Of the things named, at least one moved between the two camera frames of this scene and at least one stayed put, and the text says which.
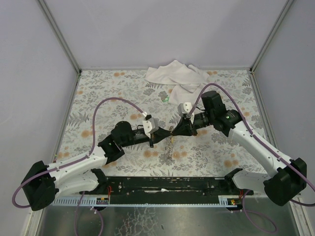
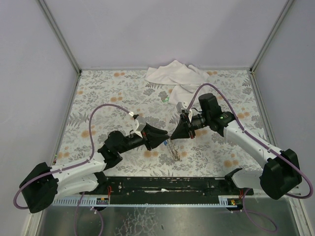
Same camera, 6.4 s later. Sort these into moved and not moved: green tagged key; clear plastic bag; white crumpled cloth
Moved: clear plastic bag
Not moved: green tagged key; white crumpled cloth
